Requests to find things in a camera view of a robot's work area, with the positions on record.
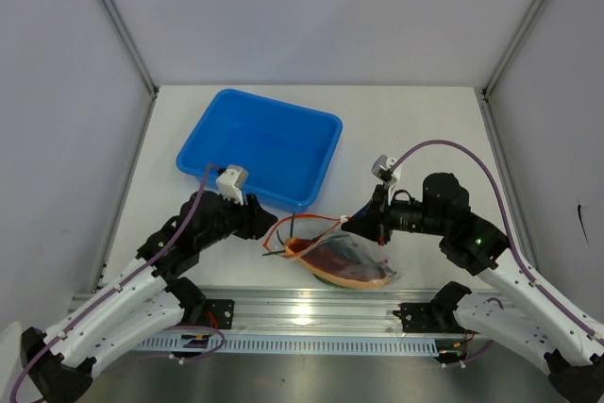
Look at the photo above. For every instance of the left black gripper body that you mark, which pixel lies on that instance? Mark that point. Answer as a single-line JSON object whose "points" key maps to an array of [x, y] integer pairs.
{"points": [[234, 220]]}

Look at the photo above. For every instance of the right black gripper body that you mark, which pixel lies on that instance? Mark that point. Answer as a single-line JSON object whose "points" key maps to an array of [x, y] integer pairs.
{"points": [[381, 213]]}

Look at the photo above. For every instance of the dark green cucumber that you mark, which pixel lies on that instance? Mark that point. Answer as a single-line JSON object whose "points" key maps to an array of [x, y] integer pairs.
{"points": [[342, 262]]}

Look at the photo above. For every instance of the orange purple sweet potato slice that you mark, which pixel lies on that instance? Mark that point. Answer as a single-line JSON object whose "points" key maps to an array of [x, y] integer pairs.
{"points": [[297, 249]]}

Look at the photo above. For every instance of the clear zip top bag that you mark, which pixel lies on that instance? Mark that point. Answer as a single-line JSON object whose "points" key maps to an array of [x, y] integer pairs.
{"points": [[320, 227]]}

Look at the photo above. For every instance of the blue plastic bin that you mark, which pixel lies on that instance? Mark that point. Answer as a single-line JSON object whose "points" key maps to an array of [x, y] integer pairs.
{"points": [[285, 149]]}

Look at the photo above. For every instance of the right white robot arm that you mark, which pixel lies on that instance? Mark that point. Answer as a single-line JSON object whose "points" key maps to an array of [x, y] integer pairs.
{"points": [[543, 327]]}

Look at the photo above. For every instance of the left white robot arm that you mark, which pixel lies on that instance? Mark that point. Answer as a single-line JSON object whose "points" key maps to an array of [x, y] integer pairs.
{"points": [[63, 360]]}

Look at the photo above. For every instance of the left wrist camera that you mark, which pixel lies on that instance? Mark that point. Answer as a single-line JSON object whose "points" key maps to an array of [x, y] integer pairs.
{"points": [[230, 183]]}

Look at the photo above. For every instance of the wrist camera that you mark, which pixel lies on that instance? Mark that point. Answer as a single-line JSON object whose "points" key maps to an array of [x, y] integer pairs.
{"points": [[383, 169], [230, 183]]}

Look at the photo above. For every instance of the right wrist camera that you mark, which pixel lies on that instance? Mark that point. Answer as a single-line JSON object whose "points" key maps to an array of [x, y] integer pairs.
{"points": [[383, 169]]}

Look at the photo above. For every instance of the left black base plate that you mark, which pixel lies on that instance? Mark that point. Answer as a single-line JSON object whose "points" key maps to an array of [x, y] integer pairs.
{"points": [[216, 313]]}

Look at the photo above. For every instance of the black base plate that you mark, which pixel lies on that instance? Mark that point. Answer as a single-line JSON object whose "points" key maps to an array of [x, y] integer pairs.
{"points": [[426, 318], [216, 313]]}

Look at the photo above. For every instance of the aluminium rail frame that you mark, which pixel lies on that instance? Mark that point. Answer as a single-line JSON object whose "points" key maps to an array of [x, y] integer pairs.
{"points": [[297, 311]]}

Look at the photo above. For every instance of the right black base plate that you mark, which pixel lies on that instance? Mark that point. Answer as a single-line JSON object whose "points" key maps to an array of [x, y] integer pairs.
{"points": [[426, 318]]}

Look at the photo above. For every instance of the slotted cable duct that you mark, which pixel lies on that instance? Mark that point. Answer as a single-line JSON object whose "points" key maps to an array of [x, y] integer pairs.
{"points": [[390, 346]]}

